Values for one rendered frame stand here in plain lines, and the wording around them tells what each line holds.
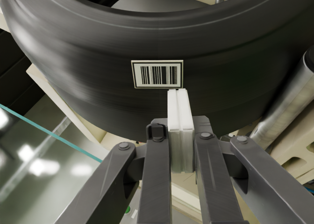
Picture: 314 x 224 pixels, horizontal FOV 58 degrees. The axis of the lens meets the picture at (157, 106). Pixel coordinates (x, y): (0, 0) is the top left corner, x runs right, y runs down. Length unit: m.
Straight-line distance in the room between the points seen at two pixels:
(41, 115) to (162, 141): 11.71
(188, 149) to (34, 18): 0.32
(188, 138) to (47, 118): 11.54
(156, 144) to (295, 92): 0.31
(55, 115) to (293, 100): 11.37
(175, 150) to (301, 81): 0.27
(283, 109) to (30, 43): 0.39
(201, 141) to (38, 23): 0.32
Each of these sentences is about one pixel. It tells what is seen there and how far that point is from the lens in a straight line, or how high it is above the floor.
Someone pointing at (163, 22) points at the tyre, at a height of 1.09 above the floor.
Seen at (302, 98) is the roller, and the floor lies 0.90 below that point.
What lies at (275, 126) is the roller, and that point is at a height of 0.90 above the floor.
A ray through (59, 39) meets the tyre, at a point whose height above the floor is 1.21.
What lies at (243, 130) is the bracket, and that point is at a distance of 0.70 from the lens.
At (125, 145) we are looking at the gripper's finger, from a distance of 0.15.
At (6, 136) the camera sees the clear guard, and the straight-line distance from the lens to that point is 1.29.
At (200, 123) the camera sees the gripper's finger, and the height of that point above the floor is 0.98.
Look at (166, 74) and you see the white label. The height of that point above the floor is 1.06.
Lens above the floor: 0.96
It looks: 15 degrees up
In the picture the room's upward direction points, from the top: 65 degrees counter-clockwise
